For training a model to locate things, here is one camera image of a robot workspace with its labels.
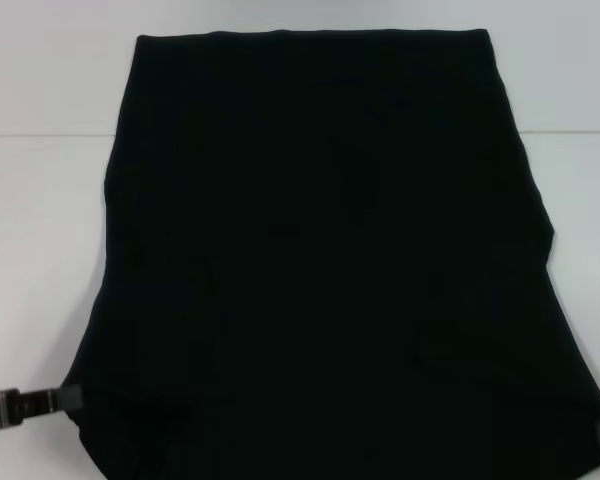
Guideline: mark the black t-shirt with white print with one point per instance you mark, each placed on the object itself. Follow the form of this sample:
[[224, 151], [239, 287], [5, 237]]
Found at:
[[320, 250]]

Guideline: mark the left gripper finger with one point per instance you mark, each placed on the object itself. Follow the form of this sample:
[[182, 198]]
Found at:
[[40, 405]]

